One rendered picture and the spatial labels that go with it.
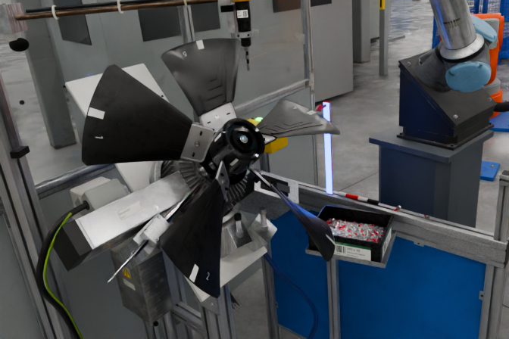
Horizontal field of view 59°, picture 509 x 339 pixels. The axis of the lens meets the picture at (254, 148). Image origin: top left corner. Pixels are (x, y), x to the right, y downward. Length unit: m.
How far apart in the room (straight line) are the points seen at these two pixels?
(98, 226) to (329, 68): 4.86
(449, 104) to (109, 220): 1.11
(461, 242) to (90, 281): 1.30
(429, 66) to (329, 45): 4.10
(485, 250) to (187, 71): 0.95
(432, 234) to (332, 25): 4.42
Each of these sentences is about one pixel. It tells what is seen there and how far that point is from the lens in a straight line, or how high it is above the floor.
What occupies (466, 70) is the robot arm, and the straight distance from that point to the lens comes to 1.40.
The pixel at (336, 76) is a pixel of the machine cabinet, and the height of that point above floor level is 0.30.
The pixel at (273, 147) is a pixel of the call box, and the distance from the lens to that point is 1.63.
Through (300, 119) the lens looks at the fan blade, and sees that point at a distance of 1.31.
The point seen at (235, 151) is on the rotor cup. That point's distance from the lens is 1.05.
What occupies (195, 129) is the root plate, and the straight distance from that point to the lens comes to 1.09.
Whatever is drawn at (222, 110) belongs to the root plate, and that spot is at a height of 1.27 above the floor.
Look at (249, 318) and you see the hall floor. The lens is 2.40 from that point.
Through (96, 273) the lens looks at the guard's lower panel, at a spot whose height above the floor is 0.58.
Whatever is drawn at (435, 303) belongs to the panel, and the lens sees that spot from 1.62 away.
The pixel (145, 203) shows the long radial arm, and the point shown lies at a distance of 1.10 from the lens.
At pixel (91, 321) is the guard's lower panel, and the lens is 1.97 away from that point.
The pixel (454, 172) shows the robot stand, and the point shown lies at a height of 0.92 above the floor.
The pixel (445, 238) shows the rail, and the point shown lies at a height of 0.82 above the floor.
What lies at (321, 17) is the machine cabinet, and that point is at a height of 1.03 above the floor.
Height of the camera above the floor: 1.59
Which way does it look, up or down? 21 degrees down
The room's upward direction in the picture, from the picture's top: 6 degrees counter-clockwise
